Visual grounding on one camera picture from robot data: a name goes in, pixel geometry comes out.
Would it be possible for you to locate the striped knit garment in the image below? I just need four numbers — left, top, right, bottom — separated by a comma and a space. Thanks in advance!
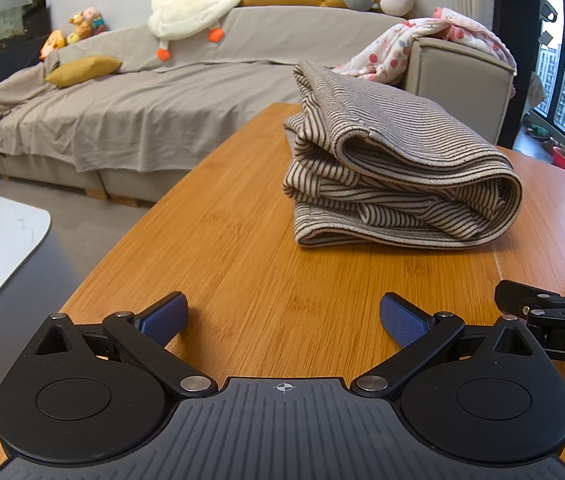
282, 59, 523, 251

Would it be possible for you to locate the yellow plush toy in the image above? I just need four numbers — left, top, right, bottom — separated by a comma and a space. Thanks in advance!
67, 11, 94, 45

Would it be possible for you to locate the white goose plush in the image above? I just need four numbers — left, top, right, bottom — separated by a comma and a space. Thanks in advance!
147, 0, 243, 62

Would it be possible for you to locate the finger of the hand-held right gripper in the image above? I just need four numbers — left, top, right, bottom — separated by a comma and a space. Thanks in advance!
494, 280, 565, 317

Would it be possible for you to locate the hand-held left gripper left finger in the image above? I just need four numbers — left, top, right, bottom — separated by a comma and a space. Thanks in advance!
10, 291, 219, 401

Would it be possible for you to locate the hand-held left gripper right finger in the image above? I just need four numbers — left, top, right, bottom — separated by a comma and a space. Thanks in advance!
350, 291, 558, 401

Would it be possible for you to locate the grey-brown sofa cover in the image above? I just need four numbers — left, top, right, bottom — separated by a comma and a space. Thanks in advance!
0, 5, 413, 173

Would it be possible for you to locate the pink floral blanket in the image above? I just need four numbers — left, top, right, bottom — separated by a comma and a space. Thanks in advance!
333, 6, 513, 92

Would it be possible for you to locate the pink plush doll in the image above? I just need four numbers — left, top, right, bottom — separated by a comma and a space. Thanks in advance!
82, 6, 108, 36

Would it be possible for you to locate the small yellow pillow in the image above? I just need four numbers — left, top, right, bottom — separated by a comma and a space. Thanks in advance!
44, 55, 123, 88

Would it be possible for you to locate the grey sofa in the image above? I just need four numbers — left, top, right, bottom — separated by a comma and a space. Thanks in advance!
0, 5, 518, 208

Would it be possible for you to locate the orange plush toy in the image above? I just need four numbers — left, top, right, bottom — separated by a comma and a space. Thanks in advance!
39, 30, 67, 61

